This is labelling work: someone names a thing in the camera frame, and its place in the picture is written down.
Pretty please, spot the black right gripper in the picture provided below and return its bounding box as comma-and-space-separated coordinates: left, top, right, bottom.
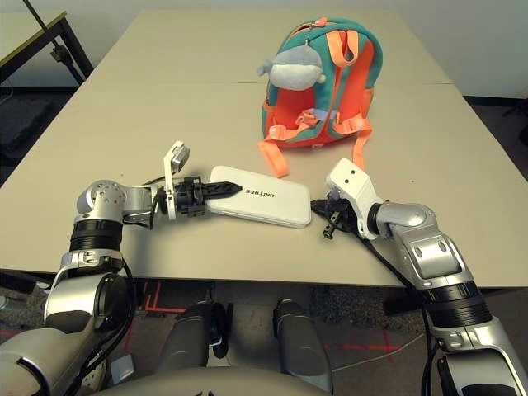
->
309, 193, 362, 240

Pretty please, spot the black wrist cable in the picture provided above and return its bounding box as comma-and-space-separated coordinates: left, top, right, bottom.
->
357, 235, 441, 396
142, 177, 167, 230

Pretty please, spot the white pencil case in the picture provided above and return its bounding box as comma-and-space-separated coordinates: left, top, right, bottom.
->
205, 165, 314, 230

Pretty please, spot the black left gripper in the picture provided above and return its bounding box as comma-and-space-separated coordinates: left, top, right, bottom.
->
172, 176, 243, 219

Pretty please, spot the beige robot torso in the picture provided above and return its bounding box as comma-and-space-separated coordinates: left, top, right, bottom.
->
88, 366, 331, 396

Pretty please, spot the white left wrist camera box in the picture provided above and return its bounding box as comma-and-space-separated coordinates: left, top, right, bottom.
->
161, 140, 191, 219

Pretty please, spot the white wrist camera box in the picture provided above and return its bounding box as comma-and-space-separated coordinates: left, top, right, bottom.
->
161, 140, 191, 219
325, 158, 384, 240

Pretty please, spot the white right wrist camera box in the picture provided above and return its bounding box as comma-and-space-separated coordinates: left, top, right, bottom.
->
325, 158, 384, 240

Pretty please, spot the grey robot leg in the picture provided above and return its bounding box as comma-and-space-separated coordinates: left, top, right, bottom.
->
271, 299, 335, 393
158, 303, 232, 372

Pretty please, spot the side table with black frame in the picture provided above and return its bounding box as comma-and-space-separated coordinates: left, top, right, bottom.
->
0, 11, 94, 86

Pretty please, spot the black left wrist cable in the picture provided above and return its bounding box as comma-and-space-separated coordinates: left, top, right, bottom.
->
142, 177, 167, 230

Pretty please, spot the grey robot right leg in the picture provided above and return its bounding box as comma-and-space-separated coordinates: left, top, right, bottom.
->
271, 299, 335, 393

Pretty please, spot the grey robot left leg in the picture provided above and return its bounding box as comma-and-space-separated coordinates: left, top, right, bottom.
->
158, 303, 232, 372

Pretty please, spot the dark grey foam floor mat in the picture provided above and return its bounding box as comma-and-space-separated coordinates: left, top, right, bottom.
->
0, 95, 53, 152

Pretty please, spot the white perforated clog shoe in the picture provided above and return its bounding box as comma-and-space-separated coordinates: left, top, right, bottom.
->
80, 362, 109, 391

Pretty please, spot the white floor cable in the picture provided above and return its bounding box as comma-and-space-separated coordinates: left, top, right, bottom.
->
332, 332, 426, 372

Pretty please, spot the grey plush whale zipper charm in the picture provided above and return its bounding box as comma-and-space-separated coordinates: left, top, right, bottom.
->
257, 39, 327, 91

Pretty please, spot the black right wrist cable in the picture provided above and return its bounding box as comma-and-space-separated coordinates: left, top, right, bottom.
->
357, 235, 441, 396

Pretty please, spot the small grey floor box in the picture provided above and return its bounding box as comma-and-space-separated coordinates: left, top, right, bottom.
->
110, 356, 135, 383

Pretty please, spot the teal and orange backpack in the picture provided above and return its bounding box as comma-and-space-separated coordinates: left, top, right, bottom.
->
257, 16, 384, 178

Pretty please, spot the thin black pole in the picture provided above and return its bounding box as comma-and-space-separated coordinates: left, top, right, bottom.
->
22, 0, 57, 45

